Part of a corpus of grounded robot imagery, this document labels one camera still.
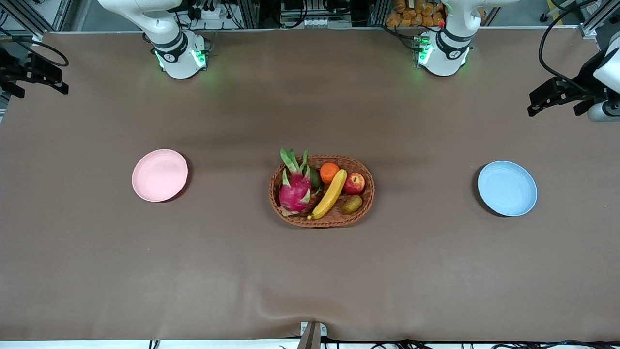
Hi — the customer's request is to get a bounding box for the red apple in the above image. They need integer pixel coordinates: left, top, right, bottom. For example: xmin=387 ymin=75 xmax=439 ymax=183
xmin=343 ymin=172 xmax=366 ymax=195

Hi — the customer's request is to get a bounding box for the yellow banana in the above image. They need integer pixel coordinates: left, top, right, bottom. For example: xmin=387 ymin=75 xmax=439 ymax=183
xmin=307 ymin=169 xmax=348 ymax=221

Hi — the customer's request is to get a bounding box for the blue plate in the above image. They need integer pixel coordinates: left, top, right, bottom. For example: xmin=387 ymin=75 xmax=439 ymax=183
xmin=478 ymin=160 xmax=538 ymax=217

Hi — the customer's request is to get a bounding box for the pink plate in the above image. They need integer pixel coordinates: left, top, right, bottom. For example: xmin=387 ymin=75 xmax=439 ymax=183
xmin=132 ymin=149 xmax=189 ymax=203

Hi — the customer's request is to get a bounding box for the pile of orange round items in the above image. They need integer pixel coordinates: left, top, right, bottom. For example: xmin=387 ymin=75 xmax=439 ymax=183
xmin=386 ymin=0 xmax=447 ymax=28

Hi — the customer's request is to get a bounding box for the white power strip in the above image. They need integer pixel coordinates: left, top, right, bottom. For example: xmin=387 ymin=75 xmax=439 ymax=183
xmin=191 ymin=4 xmax=228 ymax=21

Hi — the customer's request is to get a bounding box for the brown table cloth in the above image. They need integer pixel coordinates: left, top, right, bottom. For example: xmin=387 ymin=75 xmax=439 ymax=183
xmin=0 ymin=28 xmax=620 ymax=342

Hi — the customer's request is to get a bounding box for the orange fruit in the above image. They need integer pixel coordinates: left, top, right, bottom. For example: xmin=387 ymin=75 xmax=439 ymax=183
xmin=320 ymin=162 xmax=341 ymax=185

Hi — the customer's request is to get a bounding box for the brown wicker basket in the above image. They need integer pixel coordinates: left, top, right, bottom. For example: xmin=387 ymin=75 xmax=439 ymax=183
xmin=269 ymin=155 xmax=375 ymax=228

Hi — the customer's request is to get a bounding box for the pink dragon fruit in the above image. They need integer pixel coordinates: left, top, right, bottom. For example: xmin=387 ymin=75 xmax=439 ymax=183
xmin=278 ymin=148 xmax=313 ymax=217

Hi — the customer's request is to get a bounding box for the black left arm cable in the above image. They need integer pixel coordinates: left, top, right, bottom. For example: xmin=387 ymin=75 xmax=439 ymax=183
xmin=538 ymin=0 xmax=599 ymax=95

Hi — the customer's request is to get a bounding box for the aluminium frame post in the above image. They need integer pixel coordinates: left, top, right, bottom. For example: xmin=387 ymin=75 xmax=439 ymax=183
xmin=0 ymin=0 xmax=73 ymax=39
xmin=579 ymin=0 xmax=620 ymax=39

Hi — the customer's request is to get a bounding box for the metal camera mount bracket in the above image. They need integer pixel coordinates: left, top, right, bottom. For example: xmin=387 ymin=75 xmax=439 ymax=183
xmin=299 ymin=321 xmax=328 ymax=349

